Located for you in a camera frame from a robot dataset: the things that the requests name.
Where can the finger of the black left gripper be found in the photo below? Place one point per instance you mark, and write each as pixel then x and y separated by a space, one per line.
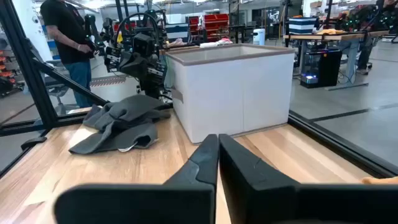
pixel 127 65
pixel 140 66

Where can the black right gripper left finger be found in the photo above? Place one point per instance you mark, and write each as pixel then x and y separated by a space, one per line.
pixel 140 202

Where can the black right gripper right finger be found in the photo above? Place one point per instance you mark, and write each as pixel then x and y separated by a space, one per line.
pixel 280 202

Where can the dark grey towel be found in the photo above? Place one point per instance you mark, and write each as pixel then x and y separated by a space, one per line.
pixel 124 124

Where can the mustard yellow towel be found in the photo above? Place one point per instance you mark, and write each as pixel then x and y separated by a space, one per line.
pixel 382 180

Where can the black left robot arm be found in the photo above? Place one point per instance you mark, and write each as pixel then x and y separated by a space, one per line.
pixel 152 87

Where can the blue white striped bin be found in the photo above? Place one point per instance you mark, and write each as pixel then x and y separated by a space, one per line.
pixel 301 25
pixel 177 32

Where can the person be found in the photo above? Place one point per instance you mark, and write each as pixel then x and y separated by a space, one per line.
pixel 365 53
pixel 66 31

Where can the grey office chair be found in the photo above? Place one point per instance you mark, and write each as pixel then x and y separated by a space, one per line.
pixel 57 90

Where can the red storage bin shelf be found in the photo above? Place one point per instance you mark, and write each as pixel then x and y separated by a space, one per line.
pixel 214 25

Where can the white fabric storage box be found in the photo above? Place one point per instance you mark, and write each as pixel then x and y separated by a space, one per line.
pixel 230 93

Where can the white cylindrical container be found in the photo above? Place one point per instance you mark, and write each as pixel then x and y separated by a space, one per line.
pixel 258 37

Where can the shelf with orange items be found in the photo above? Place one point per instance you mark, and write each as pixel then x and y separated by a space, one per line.
pixel 7 74

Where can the black computer with blue light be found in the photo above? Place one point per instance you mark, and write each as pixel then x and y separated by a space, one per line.
pixel 326 68

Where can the wooden top work table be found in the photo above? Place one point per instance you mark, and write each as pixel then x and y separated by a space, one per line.
pixel 335 36

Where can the robot arms with green lights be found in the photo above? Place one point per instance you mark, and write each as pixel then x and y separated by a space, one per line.
pixel 360 18

